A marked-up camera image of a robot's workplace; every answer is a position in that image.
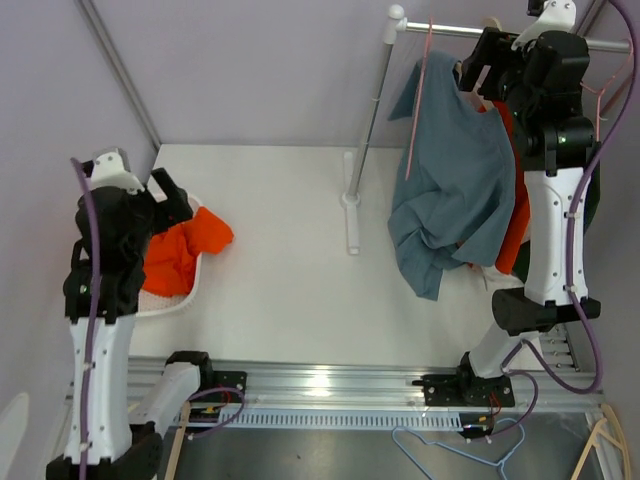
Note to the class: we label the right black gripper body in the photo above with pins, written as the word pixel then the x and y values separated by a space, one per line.
pixel 505 80

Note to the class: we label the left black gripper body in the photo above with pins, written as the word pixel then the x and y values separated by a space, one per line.
pixel 148 213

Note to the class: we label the orange t shirt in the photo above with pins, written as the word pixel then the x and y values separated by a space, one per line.
pixel 517 229
pixel 171 260

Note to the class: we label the pink wire hanger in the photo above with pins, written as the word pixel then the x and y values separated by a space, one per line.
pixel 418 96

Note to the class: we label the blue grey t shirt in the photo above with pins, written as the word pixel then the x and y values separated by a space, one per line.
pixel 456 206

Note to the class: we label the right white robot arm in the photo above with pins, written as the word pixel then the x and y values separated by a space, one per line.
pixel 540 82

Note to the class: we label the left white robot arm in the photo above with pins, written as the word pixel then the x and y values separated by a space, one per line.
pixel 107 439

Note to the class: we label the green and pink shirt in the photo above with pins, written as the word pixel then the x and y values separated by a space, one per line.
pixel 593 196

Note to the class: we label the wooden hanger bottom right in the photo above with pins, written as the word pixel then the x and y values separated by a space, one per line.
pixel 606 447

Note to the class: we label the metal clothes rack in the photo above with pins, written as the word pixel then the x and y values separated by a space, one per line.
pixel 397 23

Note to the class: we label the wooden hangers bottom left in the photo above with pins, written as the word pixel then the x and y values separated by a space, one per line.
pixel 177 442

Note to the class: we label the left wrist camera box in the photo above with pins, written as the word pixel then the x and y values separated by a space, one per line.
pixel 111 169

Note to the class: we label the wooden hanger on rail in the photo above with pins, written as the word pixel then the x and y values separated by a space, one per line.
pixel 492 22

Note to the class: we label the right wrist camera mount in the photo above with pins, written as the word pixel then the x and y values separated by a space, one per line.
pixel 549 15

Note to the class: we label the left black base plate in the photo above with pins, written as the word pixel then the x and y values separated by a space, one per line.
pixel 221 387

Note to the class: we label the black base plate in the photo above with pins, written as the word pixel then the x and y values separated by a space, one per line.
pixel 221 387
pixel 445 390

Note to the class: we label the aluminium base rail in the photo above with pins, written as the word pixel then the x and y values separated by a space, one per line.
pixel 306 396

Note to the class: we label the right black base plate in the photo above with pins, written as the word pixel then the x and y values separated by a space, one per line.
pixel 445 390

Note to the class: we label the blue wire hanger on floor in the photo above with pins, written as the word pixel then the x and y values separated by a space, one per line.
pixel 499 465

